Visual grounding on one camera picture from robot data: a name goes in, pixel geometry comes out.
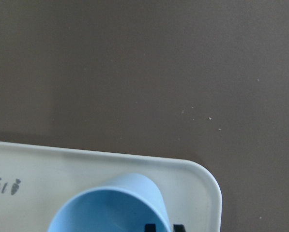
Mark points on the cream rabbit print tray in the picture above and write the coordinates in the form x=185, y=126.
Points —
x=35, y=181

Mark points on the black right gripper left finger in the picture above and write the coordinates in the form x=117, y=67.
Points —
x=150, y=228

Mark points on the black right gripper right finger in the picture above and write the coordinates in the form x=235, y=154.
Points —
x=178, y=228

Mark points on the light blue cup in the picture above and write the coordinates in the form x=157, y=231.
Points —
x=125, y=203

